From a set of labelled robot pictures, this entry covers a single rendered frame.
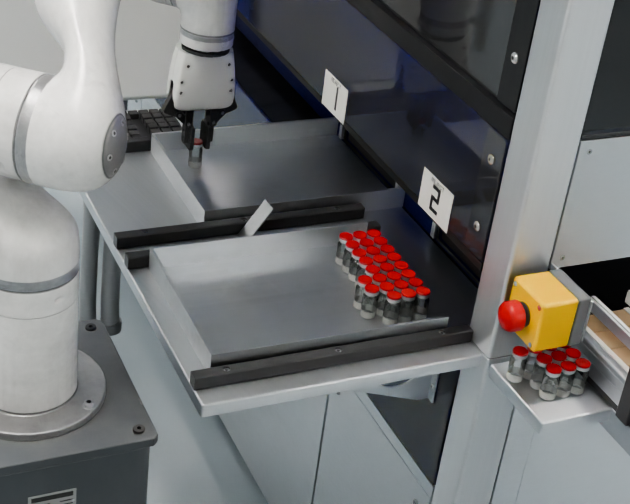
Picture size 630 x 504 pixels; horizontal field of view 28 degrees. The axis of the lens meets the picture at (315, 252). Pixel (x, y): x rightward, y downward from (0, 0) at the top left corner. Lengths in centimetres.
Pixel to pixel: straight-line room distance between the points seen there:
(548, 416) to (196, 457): 132
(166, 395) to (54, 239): 159
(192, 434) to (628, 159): 151
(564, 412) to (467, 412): 18
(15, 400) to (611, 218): 79
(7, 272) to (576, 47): 70
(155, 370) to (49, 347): 157
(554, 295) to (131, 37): 111
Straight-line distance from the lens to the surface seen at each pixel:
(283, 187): 202
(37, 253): 142
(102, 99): 134
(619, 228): 170
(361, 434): 210
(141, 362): 307
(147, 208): 194
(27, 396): 153
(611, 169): 163
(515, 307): 157
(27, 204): 144
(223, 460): 281
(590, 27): 150
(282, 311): 172
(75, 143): 132
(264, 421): 252
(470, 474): 183
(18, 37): 235
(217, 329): 167
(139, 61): 242
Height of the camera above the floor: 185
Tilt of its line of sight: 31 degrees down
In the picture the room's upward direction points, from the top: 8 degrees clockwise
